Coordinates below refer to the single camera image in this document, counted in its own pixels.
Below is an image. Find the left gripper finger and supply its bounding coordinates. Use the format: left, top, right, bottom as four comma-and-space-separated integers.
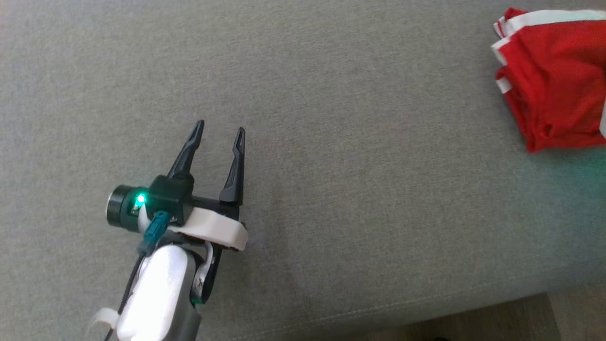
166, 120, 205, 179
218, 127, 246, 205

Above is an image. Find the red and white t-shirt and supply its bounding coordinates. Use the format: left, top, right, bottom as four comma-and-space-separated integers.
490, 7, 606, 153

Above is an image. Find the left cable with blue connector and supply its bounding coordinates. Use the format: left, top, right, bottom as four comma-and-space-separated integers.
104, 211, 171, 341

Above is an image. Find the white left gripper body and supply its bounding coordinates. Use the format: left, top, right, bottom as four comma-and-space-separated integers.
168, 195, 249, 251

